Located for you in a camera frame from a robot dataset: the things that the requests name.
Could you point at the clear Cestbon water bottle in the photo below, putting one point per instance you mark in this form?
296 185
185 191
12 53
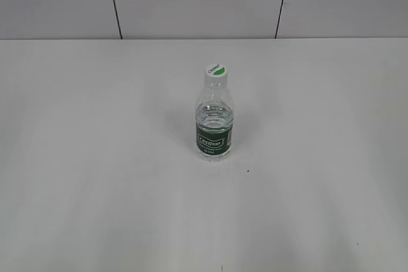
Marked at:
214 118

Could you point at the white green bottle cap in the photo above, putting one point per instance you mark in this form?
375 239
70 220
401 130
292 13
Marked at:
216 74

